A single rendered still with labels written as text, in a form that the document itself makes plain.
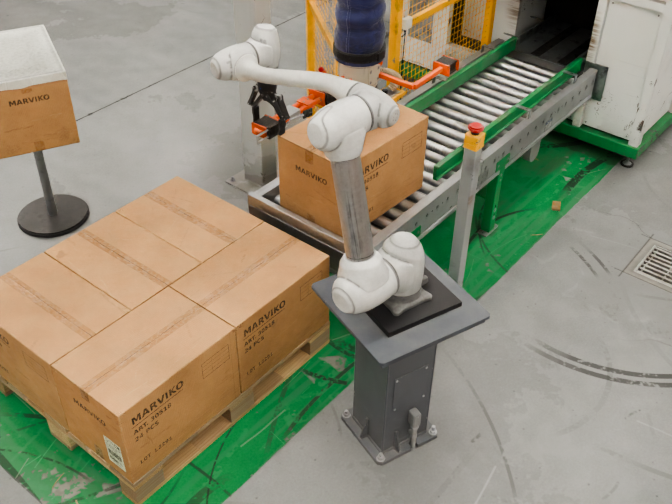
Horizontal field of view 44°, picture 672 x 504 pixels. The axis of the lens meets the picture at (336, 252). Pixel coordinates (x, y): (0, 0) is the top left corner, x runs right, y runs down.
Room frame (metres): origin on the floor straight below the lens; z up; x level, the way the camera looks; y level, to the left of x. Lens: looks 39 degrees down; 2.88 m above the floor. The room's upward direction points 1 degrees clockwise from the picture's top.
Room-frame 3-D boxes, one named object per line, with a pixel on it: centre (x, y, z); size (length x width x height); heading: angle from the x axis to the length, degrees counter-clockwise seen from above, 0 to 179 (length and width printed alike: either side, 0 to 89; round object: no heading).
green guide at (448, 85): (4.40, -0.60, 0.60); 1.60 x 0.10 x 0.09; 141
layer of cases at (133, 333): (2.71, 0.79, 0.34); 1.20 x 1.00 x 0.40; 141
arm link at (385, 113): (2.43, -0.12, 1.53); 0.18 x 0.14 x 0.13; 44
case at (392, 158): (3.32, -0.08, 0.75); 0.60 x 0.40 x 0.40; 139
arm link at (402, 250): (2.35, -0.24, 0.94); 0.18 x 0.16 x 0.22; 134
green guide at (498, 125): (4.07, -1.01, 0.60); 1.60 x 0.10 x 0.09; 141
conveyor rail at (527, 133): (3.75, -0.84, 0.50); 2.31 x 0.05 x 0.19; 141
